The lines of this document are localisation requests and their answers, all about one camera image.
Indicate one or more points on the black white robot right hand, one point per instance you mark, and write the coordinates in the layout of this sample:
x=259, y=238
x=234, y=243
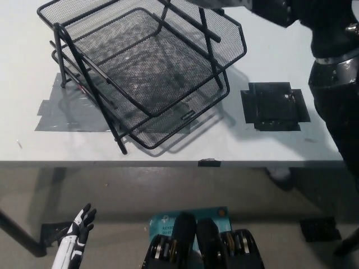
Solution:
x=322, y=16

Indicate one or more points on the grey tape patch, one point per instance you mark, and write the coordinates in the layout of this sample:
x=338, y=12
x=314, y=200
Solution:
x=56, y=120

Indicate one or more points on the black robot left leg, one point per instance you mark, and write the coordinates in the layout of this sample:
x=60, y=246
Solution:
x=185, y=232

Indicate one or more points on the black metal pole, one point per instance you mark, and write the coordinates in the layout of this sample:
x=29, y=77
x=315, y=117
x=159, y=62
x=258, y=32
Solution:
x=19, y=235

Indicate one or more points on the black mesh two-tier file tray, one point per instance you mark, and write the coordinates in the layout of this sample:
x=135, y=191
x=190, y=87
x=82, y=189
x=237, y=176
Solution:
x=140, y=56

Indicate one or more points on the person's white shoe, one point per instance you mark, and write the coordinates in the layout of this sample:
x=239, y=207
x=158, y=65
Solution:
x=280, y=175

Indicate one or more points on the teal printed box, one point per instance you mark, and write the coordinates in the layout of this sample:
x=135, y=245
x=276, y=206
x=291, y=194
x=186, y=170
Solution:
x=164, y=224

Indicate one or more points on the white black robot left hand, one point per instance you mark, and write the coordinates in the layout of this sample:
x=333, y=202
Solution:
x=70, y=246

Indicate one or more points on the small black tape strip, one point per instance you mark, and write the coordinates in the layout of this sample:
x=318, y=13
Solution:
x=209, y=163

